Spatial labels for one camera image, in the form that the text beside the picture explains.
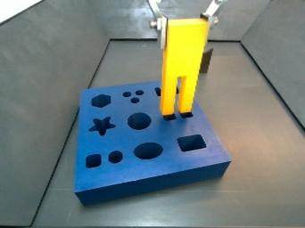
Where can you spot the yellow forked double-square block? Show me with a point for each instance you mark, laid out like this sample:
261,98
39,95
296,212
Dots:
182,60

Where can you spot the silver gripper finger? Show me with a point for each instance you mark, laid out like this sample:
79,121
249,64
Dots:
210,14
159,22

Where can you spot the black curved holder stand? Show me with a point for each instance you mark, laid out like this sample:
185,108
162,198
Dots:
206,59

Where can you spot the blue foam shape board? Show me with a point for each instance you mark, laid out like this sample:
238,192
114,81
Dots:
133,151

